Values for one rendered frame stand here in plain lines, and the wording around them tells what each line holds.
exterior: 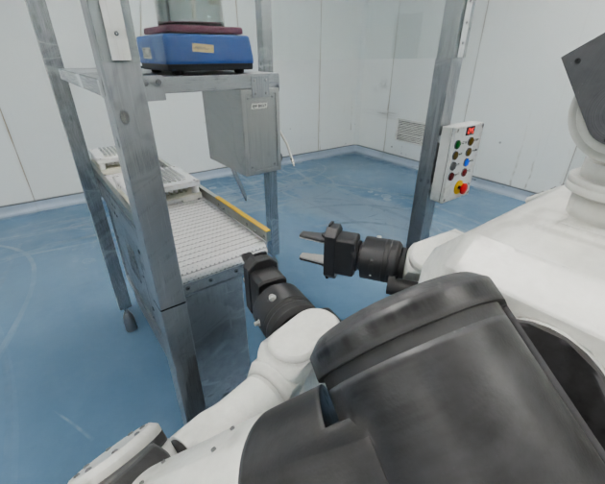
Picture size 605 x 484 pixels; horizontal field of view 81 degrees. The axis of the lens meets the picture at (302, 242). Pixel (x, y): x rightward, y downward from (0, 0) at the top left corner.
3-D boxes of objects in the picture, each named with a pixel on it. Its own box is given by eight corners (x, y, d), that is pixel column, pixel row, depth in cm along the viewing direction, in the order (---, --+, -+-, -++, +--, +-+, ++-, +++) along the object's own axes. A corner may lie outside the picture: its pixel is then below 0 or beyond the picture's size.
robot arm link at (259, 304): (229, 259, 60) (256, 297, 51) (280, 246, 64) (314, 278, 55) (235, 318, 66) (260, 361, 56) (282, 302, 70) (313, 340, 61)
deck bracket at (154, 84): (171, 101, 68) (166, 75, 65) (143, 103, 65) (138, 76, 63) (165, 100, 70) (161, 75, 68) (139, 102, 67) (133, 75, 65)
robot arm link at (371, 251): (321, 232, 69) (383, 242, 65) (335, 214, 77) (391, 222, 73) (320, 285, 75) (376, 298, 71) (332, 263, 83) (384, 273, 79)
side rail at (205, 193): (271, 240, 102) (271, 230, 101) (266, 242, 101) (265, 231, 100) (142, 151, 195) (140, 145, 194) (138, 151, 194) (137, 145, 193)
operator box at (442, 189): (468, 194, 134) (485, 122, 122) (442, 204, 125) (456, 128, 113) (453, 189, 138) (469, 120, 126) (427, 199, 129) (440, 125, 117)
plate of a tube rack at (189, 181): (112, 181, 134) (111, 176, 133) (177, 170, 147) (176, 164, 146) (130, 200, 117) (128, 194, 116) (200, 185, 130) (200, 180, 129)
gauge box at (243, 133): (281, 169, 93) (279, 86, 83) (246, 177, 87) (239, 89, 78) (242, 153, 108) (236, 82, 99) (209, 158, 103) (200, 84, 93)
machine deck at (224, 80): (279, 91, 84) (278, 72, 82) (104, 103, 64) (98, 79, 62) (183, 78, 128) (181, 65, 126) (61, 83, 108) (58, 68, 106)
